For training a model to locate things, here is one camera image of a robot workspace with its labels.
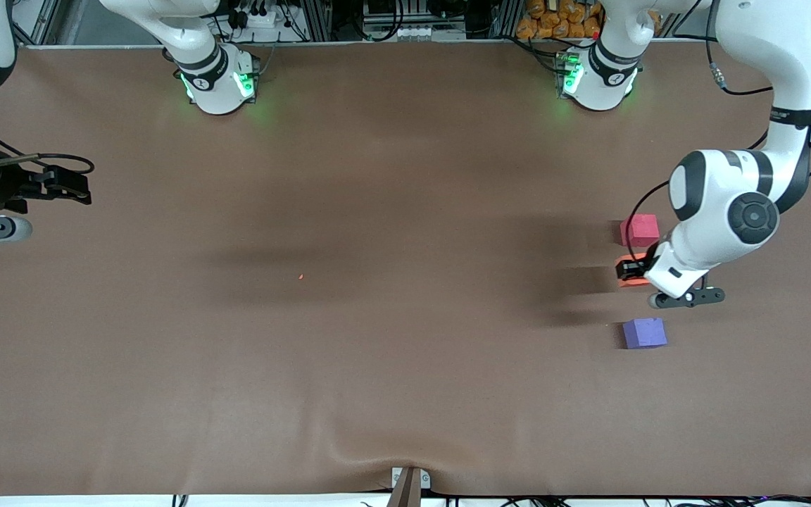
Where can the pile of orange objects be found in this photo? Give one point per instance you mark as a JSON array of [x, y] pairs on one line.
[[560, 21]]

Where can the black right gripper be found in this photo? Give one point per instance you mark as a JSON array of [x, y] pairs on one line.
[[3, 184]]

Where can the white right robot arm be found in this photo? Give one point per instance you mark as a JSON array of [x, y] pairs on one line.
[[215, 77]]

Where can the white terminal block row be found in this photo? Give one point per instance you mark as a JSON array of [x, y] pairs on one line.
[[430, 33]]

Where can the orange foam cube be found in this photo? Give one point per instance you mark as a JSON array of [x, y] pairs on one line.
[[629, 283]]

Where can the brown table mat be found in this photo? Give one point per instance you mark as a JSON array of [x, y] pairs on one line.
[[405, 176]]

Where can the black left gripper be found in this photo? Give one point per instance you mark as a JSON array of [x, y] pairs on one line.
[[635, 268]]

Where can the brown wooden post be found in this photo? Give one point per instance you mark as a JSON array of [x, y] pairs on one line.
[[405, 493]]

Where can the purple foam cube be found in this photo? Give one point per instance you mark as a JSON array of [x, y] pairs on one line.
[[645, 334]]

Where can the white power strip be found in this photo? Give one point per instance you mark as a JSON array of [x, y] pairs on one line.
[[258, 20]]

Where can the pink foam cube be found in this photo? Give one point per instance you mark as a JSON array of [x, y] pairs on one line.
[[639, 231]]

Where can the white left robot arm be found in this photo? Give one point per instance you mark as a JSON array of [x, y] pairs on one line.
[[715, 211]]

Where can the aluminium frame strut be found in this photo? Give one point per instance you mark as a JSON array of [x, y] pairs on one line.
[[43, 24]]

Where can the small metal edge bracket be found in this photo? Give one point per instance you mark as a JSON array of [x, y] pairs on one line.
[[426, 480]]

